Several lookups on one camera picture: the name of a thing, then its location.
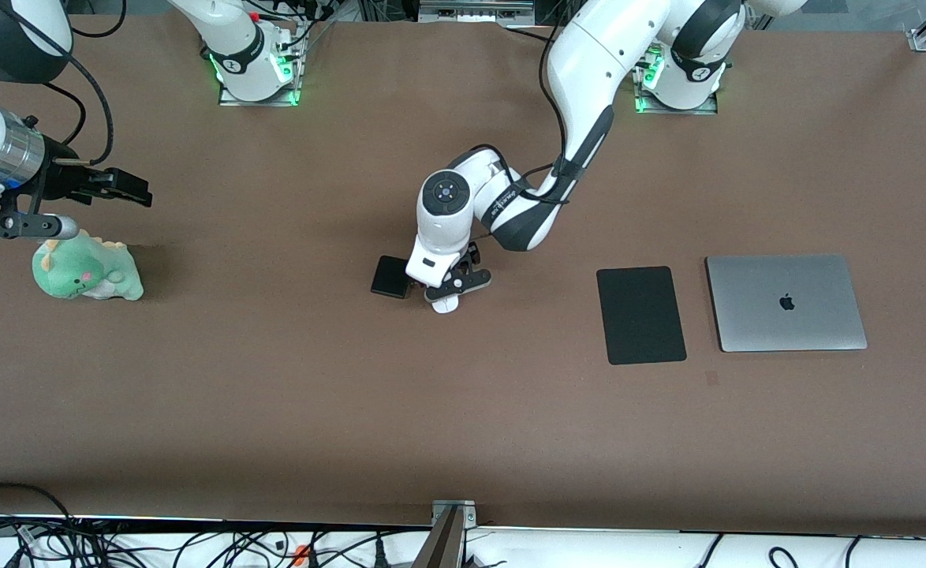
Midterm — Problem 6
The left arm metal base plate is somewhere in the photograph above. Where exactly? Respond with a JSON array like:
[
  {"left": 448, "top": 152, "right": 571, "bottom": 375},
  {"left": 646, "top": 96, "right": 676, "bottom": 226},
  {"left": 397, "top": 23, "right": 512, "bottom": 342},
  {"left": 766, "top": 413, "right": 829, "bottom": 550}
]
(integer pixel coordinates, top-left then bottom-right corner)
[{"left": 634, "top": 43, "right": 721, "bottom": 116}]

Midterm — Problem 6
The black phone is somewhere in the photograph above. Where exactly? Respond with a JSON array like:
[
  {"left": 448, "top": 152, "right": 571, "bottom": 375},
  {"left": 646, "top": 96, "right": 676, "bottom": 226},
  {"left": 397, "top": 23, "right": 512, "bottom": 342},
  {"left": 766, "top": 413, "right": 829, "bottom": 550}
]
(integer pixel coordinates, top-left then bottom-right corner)
[{"left": 370, "top": 255, "right": 413, "bottom": 299}]

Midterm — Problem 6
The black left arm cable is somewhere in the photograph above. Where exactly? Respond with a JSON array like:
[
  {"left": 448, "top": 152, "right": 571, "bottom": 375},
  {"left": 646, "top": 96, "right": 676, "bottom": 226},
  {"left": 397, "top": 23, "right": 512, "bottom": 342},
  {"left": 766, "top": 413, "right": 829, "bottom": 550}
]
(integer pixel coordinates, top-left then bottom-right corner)
[{"left": 539, "top": 32, "right": 582, "bottom": 207}]

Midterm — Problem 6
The small metal edge bracket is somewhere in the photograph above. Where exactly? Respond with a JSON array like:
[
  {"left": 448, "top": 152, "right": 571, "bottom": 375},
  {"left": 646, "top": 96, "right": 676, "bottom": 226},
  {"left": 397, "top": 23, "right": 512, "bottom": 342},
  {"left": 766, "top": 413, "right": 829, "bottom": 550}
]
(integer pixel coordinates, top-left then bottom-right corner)
[{"left": 431, "top": 499, "right": 477, "bottom": 528}]

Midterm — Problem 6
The grey metal box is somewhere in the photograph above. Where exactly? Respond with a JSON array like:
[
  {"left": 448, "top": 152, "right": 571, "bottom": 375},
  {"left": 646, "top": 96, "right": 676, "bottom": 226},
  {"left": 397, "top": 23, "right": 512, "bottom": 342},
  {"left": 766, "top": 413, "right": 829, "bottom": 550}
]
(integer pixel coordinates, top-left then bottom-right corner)
[{"left": 418, "top": 0, "right": 536, "bottom": 24}]

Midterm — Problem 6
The grey metal profile post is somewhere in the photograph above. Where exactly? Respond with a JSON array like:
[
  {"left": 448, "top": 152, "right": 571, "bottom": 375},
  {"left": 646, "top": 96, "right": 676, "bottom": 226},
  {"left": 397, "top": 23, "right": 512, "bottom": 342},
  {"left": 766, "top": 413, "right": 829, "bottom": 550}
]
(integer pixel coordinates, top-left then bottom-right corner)
[{"left": 412, "top": 506, "right": 465, "bottom": 568}]

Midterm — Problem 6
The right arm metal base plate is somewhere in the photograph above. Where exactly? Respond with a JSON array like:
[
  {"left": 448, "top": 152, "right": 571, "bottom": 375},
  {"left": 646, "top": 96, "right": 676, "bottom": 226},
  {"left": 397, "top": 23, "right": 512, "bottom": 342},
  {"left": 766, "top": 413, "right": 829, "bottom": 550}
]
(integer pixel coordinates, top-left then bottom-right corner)
[{"left": 218, "top": 22, "right": 304, "bottom": 107}]

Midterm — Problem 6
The black mouse pad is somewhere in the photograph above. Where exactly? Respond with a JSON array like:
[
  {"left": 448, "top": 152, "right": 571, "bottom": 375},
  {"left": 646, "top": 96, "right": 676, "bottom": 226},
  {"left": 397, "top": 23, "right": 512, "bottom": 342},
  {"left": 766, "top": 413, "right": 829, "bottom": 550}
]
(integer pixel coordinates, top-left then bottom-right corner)
[{"left": 596, "top": 266, "right": 688, "bottom": 366}]

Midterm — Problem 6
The silver apple laptop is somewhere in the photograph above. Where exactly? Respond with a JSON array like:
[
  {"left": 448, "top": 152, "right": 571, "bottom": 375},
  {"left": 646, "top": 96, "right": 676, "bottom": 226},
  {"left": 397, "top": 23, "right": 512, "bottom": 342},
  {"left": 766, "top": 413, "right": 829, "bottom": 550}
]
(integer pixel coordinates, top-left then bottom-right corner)
[{"left": 705, "top": 253, "right": 868, "bottom": 353}]

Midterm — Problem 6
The green dinosaur plush toy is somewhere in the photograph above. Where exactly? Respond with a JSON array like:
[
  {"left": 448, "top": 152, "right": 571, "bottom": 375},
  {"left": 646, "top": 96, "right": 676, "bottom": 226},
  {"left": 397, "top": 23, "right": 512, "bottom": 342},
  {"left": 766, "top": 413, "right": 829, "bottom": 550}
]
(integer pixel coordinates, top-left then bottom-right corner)
[{"left": 32, "top": 230, "right": 145, "bottom": 302}]

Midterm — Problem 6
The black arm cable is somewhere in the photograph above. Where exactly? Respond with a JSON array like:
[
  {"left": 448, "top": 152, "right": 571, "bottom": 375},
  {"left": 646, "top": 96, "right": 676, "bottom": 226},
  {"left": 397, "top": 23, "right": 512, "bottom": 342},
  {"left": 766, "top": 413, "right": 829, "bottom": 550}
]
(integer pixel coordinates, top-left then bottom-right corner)
[
  {"left": 6, "top": 0, "right": 115, "bottom": 168},
  {"left": 539, "top": 32, "right": 582, "bottom": 207}
]

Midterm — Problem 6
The looping black floor cable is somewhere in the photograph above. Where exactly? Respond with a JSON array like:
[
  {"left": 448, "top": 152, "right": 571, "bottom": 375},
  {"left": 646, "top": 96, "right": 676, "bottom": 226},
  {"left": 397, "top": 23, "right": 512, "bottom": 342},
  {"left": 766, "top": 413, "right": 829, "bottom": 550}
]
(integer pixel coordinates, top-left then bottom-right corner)
[{"left": 0, "top": 482, "right": 79, "bottom": 526}]

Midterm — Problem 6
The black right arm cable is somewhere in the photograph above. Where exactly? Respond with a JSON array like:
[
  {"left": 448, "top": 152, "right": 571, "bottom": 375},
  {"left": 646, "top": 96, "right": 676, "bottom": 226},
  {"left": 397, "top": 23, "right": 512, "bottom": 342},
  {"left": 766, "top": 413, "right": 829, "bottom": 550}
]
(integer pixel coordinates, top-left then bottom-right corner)
[{"left": 6, "top": 0, "right": 115, "bottom": 168}]

